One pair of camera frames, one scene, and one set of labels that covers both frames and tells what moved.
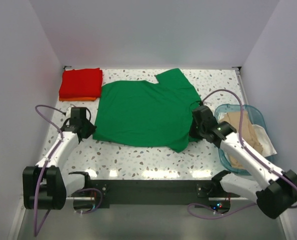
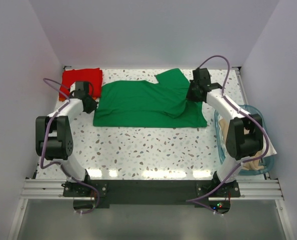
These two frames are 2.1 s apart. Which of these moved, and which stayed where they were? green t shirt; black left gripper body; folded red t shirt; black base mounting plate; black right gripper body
Moved: green t shirt; black left gripper body; black right gripper body
Stayed: folded red t shirt; black base mounting plate
